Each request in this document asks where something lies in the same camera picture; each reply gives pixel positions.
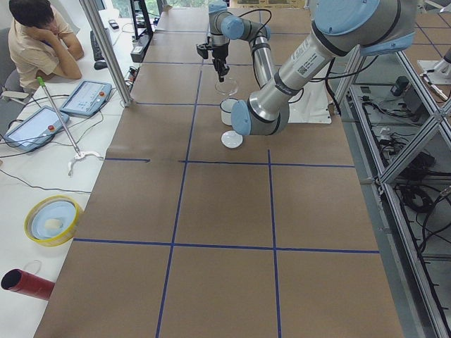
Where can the seated person beige shirt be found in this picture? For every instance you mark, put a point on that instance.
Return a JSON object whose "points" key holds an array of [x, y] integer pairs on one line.
{"points": [[42, 44]]}

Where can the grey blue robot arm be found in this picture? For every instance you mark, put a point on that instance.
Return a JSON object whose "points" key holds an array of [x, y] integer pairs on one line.
{"points": [[376, 27]]}

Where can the aluminium frame post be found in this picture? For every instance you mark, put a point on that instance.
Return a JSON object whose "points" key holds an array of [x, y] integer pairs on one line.
{"points": [[96, 24]]}

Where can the black computer mouse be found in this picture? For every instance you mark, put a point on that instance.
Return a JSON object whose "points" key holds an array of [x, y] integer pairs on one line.
{"points": [[100, 64]]}

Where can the teach pendant tablet far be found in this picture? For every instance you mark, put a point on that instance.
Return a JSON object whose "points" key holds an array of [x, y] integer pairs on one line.
{"points": [[87, 98]]}

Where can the aluminium frame rail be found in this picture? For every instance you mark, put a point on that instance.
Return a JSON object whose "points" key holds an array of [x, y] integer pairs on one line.
{"points": [[400, 117]]}

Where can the red cardboard tube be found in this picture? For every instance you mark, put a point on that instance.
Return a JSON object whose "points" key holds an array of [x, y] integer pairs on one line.
{"points": [[28, 284]]}

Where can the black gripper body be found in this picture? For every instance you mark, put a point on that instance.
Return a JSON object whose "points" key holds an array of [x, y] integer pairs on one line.
{"points": [[219, 53]]}

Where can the yellow tape roll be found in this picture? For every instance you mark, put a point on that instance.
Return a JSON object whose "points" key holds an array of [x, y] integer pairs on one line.
{"points": [[62, 238]]}

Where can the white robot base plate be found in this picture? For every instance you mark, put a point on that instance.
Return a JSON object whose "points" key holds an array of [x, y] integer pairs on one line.
{"points": [[310, 105]]}

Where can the white enamel cup blue rim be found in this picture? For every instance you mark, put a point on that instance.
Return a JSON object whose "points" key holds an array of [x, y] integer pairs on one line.
{"points": [[226, 107]]}

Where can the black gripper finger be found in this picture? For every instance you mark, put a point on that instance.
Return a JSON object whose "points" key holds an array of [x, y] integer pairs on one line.
{"points": [[219, 70], [224, 70]]}

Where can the reacher grabber stick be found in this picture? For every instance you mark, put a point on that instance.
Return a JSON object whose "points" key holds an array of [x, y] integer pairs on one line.
{"points": [[79, 154]]}

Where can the white cup lid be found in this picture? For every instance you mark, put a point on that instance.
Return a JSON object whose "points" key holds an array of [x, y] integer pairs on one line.
{"points": [[231, 139]]}

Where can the black keyboard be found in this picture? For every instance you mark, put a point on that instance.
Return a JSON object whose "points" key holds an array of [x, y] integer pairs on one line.
{"points": [[97, 53]]}

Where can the clear glass funnel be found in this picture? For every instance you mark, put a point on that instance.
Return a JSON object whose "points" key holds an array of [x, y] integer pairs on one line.
{"points": [[228, 87]]}

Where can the teach pendant tablet near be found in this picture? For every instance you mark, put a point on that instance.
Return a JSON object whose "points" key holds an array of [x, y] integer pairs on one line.
{"points": [[35, 131]]}

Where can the teach pendant tablet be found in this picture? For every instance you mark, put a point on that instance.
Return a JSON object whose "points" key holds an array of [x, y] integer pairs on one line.
{"points": [[87, 98], [35, 131]]}

